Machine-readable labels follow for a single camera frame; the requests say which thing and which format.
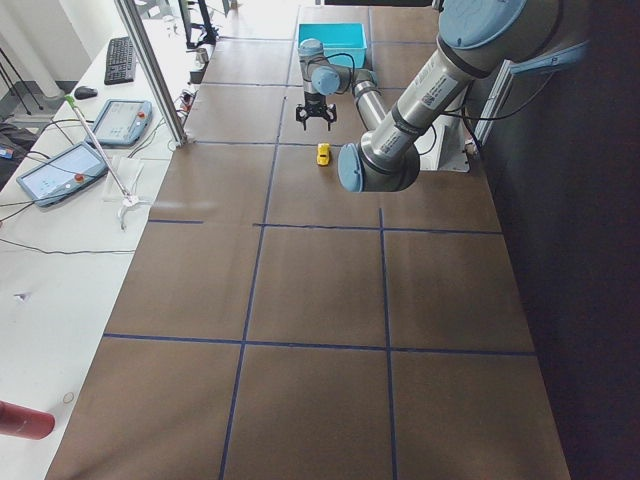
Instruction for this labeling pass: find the teach pendant tablet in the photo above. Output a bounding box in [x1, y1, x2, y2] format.
[17, 142, 108, 208]
[92, 99, 152, 148]

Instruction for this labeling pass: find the black keyboard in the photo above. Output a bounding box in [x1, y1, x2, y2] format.
[104, 36, 136, 85]

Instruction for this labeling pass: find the reacher grabber stick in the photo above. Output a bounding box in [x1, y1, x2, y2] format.
[64, 95, 151, 231]

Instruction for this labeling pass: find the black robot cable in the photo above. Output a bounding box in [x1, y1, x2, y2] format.
[299, 52, 381, 96]

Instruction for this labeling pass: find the near teach pendant tablet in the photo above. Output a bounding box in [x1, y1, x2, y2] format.
[17, 142, 108, 208]

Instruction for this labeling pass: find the aluminium frame post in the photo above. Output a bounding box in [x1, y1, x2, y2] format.
[114, 0, 188, 147]

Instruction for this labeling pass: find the far teach pendant tablet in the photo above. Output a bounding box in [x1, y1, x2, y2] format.
[92, 99, 152, 148]

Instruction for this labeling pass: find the turquoise plastic bin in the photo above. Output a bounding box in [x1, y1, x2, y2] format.
[298, 23, 368, 68]

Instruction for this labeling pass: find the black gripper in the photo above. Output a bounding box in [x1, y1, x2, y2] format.
[295, 92, 336, 132]

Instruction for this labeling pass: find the white side table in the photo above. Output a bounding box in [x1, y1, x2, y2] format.
[0, 19, 211, 480]

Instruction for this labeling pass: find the yellow beetle toy car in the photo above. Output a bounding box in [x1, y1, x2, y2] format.
[316, 142, 331, 166]

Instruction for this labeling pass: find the black computer mouse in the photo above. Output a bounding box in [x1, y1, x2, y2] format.
[73, 86, 98, 100]

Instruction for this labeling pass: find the red cylinder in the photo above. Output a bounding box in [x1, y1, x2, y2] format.
[0, 401, 55, 440]

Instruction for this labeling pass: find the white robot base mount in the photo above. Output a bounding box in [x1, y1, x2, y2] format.
[414, 116, 470, 173]

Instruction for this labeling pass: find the metal cup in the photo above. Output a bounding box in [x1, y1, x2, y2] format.
[194, 48, 209, 66]

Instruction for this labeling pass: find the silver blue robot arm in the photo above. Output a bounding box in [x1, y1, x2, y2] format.
[296, 1, 590, 192]

